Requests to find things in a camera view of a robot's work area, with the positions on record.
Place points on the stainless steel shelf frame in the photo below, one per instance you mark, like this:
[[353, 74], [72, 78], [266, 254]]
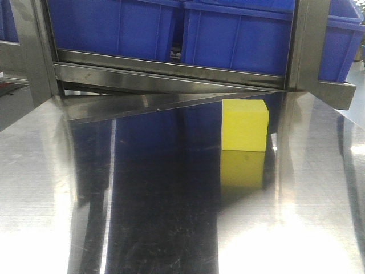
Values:
[[35, 60]]

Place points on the blue plastic bin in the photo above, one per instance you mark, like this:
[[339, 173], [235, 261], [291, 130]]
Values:
[[236, 38], [139, 29], [343, 36]]

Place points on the blue bin far left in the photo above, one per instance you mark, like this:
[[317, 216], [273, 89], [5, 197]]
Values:
[[8, 30]]

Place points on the blue plastic bin right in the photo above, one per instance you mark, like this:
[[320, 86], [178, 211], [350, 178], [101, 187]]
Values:
[[343, 36]]

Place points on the yellow foam block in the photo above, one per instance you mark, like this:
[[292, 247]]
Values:
[[244, 125]]

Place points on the blue plastic bin left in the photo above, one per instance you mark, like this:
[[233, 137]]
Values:
[[139, 29]]

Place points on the blue plastic bin middle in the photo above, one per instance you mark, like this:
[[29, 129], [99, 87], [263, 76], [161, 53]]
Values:
[[236, 38]]

